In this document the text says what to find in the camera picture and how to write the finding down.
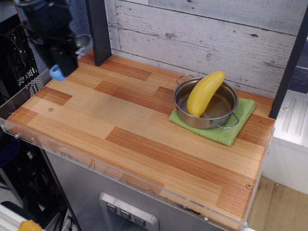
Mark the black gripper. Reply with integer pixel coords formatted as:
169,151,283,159
22,14,78,77

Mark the blue handled grey spoon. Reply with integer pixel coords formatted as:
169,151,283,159
49,34,93,81

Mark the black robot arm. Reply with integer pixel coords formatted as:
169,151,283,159
15,0,79,81

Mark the stainless cabinet front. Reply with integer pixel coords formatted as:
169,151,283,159
44,151,231,231

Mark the yellow plastic banana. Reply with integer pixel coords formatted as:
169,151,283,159
186,71,225,117

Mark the small steel pot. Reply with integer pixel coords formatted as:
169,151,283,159
173,75,240,130

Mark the silver button control panel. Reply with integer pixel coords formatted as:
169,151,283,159
99,192,159,231

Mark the green cloth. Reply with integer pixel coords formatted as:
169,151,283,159
169,98,256,146

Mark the dark grey left post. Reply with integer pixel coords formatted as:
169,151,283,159
86,0,112,66

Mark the dark grey post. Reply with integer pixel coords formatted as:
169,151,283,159
269,7,308,119
86,0,112,66

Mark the dark grey right post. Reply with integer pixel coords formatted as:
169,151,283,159
269,7,308,119

